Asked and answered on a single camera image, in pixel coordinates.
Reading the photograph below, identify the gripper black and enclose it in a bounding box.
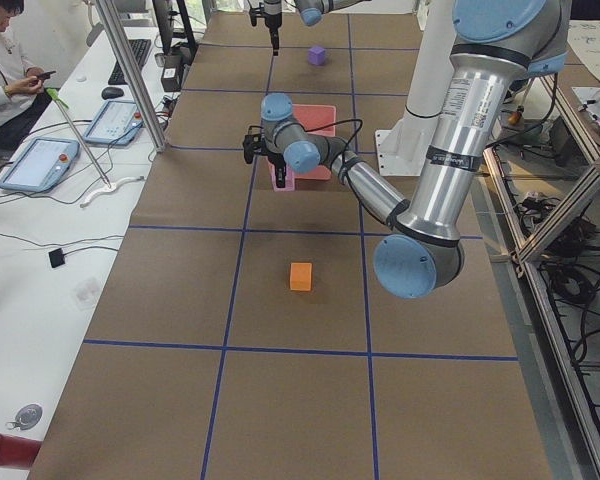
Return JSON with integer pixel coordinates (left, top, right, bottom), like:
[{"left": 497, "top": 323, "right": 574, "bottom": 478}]
[
  {"left": 268, "top": 153, "right": 286, "bottom": 188},
  {"left": 263, "top": 0, "right": 282, "bottom": 56}
]

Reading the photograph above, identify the pink foam block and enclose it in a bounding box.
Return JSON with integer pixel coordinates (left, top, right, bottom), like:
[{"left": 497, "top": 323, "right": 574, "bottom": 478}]
[{"left": 269, "top": 164, "right": 295, "bottom": 192}]

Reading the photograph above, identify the purple foam block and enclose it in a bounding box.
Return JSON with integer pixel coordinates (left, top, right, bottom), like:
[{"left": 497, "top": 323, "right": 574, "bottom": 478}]
[{"left": 307, "top": 45, "right": 327, "bottom": 66}]

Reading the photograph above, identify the orange foam block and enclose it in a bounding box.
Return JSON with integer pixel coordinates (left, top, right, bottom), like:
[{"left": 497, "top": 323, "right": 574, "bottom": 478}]
[{"left": 289, "top": 262, "right": 313, "bottom": 292}]

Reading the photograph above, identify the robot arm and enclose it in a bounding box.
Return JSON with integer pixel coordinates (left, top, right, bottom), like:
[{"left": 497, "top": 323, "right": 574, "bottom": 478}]
[
  {"left": 256, "top": 1, "right": 571, "bottom": 299},
  {"left": 249, "top": 0, "right": 359, "bottom": 56}
]

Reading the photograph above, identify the pink plastic bin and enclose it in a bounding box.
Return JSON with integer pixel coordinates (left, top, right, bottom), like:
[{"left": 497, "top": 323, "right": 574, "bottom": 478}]
[{"left": 260, "top": 94, "right": 336, "bottom": 180}]

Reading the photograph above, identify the black box with label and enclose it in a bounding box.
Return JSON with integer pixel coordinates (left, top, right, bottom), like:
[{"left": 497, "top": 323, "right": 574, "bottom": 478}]
[{"left": 161, "top": 49, "right": 186, "bottom": 92}]

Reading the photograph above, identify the black keyboard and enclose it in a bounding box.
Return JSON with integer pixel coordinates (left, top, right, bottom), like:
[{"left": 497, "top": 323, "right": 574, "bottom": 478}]
[{"left": 107, "top": 38, "right": 153, "bottom": 86}]

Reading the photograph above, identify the far blue teach pendant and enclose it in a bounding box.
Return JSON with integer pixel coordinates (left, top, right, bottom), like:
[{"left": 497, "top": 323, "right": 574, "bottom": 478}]
[{"left": 83, "top": 99, "right": 143, "bottom": 147}]

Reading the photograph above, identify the blue teach pendant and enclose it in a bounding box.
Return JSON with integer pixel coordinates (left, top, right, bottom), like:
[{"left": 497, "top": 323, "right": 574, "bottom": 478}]
[
  {"left": 0, "top": 137, "right": 80, "bottom": 193},
  {"left": 83, "top": 99, "right": 143, "bottom": 147}
]

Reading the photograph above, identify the black computer mouse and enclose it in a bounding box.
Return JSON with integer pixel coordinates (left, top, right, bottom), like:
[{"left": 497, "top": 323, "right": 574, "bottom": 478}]
[{"left": 101, "top": 86, "right": 125, "bottom": 100}]

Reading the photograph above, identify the metal grabber stick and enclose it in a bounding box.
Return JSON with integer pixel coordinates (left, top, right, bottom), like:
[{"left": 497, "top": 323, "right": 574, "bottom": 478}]
[{"left": 47, "top": 88, "right": 146, "bottom": 209}]

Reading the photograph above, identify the clear plastic bag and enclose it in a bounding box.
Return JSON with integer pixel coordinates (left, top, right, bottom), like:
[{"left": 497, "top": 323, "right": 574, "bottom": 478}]
[{"left": 72, "top": 277, "right": 101, "bottom": 310}]

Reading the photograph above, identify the black smartphone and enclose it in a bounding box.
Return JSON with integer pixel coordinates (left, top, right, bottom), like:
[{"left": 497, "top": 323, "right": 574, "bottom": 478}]
[{"left": 36, "top": 71, "right": 55, "bottom": 81}]

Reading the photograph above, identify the small black square puck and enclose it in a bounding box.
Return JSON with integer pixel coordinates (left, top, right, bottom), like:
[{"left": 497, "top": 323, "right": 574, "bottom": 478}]
[{"left": 48, "top": 248, "right": 66, "bottom": 269}]

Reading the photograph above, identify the near blue teach pendant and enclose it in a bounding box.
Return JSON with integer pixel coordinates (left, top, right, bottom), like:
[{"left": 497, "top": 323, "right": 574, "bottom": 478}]
[{"left": 0, "top": 137, "right": 80, "bottom": 193}]

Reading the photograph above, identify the seated person white shirt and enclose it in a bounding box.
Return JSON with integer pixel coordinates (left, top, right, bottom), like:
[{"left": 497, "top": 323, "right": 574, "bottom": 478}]
[{"left": 0, "top": 1, "right": 51, "bottom": 150}]

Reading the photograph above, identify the round metal disc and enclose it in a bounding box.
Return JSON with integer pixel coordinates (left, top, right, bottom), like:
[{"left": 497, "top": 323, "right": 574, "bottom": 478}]
[{"left": 14, "top": 404, "right": 43, "bottom": 430}]

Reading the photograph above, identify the red cylinder bottle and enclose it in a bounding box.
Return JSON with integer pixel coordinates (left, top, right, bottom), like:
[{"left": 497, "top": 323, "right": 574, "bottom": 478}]
[{"left": 0, "top": 433, "right": 42, "bottom": 470}]

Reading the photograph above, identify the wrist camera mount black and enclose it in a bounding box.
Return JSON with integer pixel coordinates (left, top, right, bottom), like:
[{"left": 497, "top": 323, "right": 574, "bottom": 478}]
[
  {"left": 248, "top": 3, "right": 264, "bottom": 27},
  {"left": 242, "top": 125, "right": 268, "bottom": 165}
]

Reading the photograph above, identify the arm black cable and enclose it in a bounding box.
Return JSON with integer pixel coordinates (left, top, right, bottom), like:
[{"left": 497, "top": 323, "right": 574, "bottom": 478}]
[{"left": 299, "top": 118, "right": 365, "bottom": 171}]

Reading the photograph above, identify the white camera pillar stand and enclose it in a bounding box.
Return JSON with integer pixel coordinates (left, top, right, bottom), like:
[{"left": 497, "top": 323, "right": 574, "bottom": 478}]
[{"left": 375, "top": 0, "right": 456, "bottom": 176}]

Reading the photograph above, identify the aluminium frame post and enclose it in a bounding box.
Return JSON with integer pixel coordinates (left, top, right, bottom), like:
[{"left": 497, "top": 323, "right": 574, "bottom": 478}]
[{"left": 95, "top": 0, "right": 166, "bottom": 153}]

